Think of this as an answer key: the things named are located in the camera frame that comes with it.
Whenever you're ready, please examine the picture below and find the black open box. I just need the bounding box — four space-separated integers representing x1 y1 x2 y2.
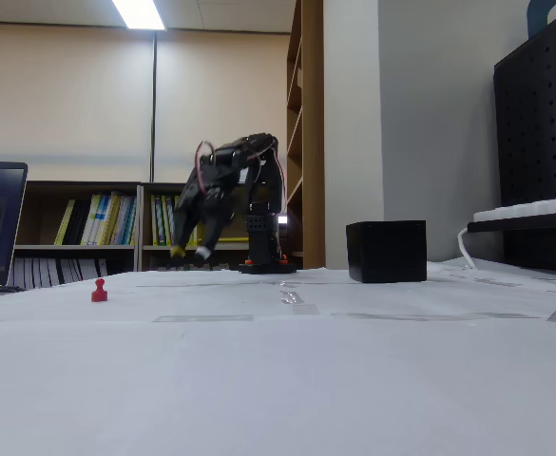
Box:
345 219 428 285

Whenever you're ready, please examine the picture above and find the yellow green binder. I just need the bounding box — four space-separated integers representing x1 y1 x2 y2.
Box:
161 195 175 247
150 194 163 247

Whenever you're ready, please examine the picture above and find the white blue binder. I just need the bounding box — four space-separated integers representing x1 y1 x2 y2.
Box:
113 194 138 246

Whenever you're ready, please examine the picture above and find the beige roller blind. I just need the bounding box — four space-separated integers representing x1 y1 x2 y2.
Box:
155 28 292 170
0 22 154 170

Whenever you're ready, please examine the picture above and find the white blue book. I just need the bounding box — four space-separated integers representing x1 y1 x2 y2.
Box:
80 193 104 246

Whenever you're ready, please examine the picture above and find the dark vertical pole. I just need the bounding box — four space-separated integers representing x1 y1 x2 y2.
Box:
148 30 159 184

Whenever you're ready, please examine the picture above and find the tall wooden bookshelf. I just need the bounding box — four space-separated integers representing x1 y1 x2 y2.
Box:
285 0 326 270

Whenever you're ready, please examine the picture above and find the black book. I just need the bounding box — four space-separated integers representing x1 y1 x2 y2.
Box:
63 199 92 246

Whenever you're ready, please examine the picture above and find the thin yellow book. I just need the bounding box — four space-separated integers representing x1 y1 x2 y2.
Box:
53 199 77 246

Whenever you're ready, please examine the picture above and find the white paper table cover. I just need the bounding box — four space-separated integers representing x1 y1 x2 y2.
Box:
0 268 556 456

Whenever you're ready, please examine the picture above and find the ceiling light panel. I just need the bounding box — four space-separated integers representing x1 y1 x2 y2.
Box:
110 0 167 31

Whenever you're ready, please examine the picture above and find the black pegboard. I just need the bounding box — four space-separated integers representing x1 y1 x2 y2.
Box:
492 4 556 276

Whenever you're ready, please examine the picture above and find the white power cable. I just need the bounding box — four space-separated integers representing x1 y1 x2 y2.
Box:
456 226 479 271

